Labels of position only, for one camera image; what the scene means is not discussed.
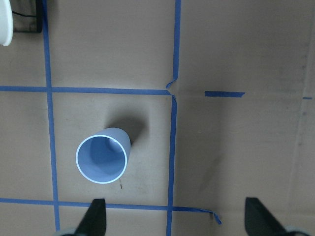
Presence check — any white mug far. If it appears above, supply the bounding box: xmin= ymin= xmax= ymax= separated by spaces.
xmin=0 ymin=0 xmax=13 ymax=46

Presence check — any black wire cup rack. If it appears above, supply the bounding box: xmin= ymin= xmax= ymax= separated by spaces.
xmin=10 ymin=0 xmax=43 ymax=33

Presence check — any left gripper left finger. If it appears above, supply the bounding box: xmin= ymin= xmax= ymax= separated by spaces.
xmin=75 ymin=199 xmax=107 ymax=233

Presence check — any light blue plastic cup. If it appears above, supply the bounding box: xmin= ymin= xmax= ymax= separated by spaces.
xmin=76 ymin=128 xmax=131 ymax=184

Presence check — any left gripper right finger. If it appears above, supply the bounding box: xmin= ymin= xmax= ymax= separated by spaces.
xmin=245 ymin=197 xmax=286 ymax=232

